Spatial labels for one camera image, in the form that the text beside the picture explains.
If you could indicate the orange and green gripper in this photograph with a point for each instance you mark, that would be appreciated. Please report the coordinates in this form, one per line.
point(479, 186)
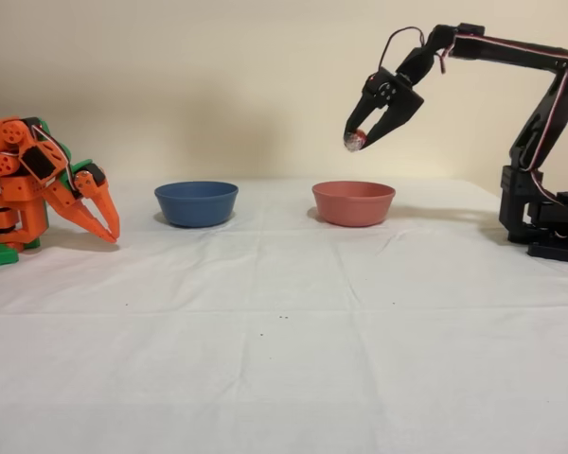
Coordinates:
point(81, 198)

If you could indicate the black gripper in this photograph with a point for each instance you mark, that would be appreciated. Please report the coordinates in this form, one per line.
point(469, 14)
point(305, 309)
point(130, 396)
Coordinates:
point(403, 101)

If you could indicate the red candy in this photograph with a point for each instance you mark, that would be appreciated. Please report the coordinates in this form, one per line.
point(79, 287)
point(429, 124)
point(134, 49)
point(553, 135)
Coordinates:
point(355, 138)

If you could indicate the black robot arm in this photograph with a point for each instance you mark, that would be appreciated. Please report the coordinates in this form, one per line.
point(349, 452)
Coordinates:
point(520, 198)

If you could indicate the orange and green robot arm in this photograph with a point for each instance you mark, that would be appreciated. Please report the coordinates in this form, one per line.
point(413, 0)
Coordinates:
point(14, 189)

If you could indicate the red bowl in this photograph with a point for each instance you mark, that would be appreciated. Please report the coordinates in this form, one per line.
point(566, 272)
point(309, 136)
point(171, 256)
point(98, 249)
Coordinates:
point(353, 205)

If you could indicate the blue bowl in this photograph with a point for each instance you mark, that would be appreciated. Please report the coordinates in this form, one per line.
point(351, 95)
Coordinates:
point(196, 205)

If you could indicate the white tablecloth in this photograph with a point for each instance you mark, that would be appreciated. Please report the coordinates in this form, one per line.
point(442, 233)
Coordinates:
point(284, 331)

